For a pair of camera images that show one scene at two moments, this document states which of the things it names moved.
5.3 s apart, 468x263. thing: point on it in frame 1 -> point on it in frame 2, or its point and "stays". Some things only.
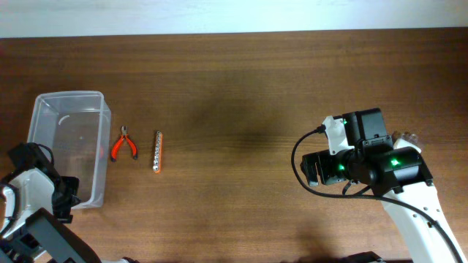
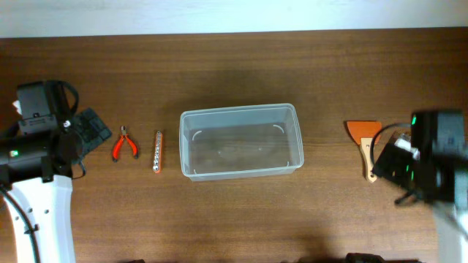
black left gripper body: [66, 193] -> [97, 132]
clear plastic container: [74, 127] -> [240, 141]
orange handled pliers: [123, 129] stays
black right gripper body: [332, 169] -> [398, 167]
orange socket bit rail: [157, 161] stays
